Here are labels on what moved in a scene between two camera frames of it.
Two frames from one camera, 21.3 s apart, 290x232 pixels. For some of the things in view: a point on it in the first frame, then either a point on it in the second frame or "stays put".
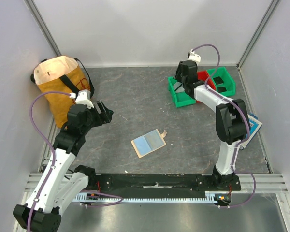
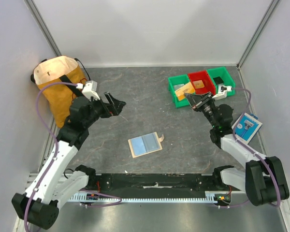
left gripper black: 102,118 -> 114,105
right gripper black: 181,79 -> 201,102
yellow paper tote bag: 63,74 stays put
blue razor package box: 254,125 stays put
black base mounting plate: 162,183 stays put
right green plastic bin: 230,84 stays put
